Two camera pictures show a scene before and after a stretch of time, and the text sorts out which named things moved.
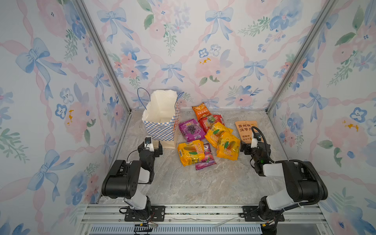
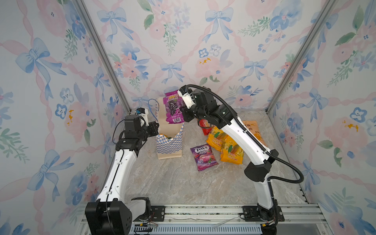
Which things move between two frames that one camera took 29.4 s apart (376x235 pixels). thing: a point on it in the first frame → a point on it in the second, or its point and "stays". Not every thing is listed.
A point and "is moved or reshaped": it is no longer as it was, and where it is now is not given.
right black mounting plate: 251,214 stays
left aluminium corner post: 94,33 stays
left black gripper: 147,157 → 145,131
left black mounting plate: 157,214 stays
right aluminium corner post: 317,26 stays
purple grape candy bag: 192,130 → 173,106
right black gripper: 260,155 → 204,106
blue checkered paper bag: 161,117 is moved or reshaped
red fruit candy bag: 206,122 stays
